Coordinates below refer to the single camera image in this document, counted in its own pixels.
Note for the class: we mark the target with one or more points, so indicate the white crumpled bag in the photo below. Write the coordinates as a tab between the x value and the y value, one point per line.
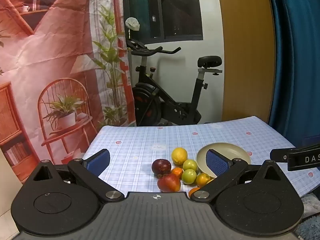
132	23

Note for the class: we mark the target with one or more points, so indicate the blue curtain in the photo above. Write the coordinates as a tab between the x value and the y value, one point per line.
297	55

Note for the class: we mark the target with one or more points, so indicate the dark window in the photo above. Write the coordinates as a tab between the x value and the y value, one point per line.
175	7

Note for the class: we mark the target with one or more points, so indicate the dark purple mangosteen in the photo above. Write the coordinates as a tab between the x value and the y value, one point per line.
161	167

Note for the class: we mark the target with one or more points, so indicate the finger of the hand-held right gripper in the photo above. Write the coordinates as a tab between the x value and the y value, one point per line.
278	155

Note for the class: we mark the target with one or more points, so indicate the yellowish orange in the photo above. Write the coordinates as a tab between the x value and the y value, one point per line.
203	179

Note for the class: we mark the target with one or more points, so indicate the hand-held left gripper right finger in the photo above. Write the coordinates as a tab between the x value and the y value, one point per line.
217	163

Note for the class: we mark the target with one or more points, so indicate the red apple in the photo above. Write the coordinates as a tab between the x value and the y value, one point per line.
169	183

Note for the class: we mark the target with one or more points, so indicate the small bright orange tangerine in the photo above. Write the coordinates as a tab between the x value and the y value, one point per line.
177	172

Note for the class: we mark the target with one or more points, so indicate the green round fruit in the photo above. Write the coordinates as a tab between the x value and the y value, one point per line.
190	165
189	176

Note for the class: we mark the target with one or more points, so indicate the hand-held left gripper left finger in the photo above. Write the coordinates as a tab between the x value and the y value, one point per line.
98	162

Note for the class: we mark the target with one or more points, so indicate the printed backdrop cloth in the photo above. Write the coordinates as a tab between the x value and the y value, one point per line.
50	55

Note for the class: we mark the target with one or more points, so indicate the beige round plate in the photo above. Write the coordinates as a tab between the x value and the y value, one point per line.
225	150

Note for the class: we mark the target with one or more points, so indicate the wooden door panel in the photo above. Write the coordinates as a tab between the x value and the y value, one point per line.
246	55

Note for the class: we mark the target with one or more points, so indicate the black exercise bike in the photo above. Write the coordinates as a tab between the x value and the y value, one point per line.
160	97

